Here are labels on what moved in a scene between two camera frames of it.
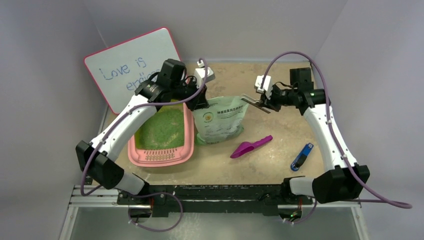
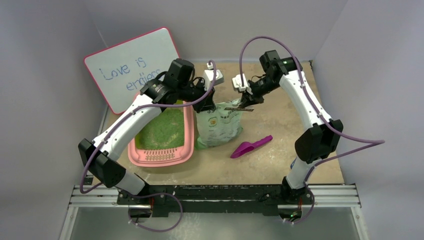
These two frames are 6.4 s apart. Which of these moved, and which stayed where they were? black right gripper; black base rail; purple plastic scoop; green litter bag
Moved: black right gripper
Stayed: black base rail; purple plastic scoop; green litter bag
